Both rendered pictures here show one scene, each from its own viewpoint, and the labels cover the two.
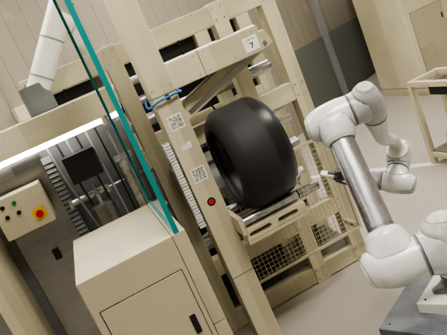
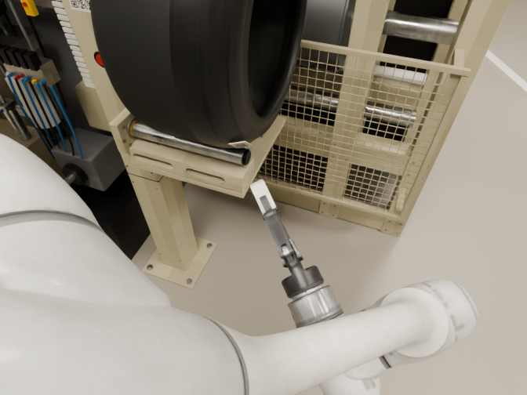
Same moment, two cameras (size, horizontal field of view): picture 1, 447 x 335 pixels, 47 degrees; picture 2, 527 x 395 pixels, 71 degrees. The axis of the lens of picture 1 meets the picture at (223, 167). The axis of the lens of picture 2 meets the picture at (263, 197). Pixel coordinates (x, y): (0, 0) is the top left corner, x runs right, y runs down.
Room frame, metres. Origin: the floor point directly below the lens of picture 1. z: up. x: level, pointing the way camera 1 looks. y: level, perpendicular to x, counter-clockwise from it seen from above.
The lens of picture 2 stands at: (1.99, -0.74, 1.55)
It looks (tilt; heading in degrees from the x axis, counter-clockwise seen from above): 48 degrees down; 33
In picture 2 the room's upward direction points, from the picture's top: straight up
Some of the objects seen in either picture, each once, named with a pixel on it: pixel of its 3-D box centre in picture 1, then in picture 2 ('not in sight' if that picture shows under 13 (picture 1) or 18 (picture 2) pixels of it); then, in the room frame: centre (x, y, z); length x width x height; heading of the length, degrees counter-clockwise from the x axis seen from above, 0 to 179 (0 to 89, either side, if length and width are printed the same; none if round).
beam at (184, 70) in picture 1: (207, 59); not in sight; (2.98, -0.16, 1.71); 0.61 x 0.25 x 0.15; 103
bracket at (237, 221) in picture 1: (231, 218); (157, 100); (2.62, 0.07, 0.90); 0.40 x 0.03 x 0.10; 13
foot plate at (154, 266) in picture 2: not in sight; (180, 256); (2.58, 0.14, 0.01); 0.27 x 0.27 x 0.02; 13
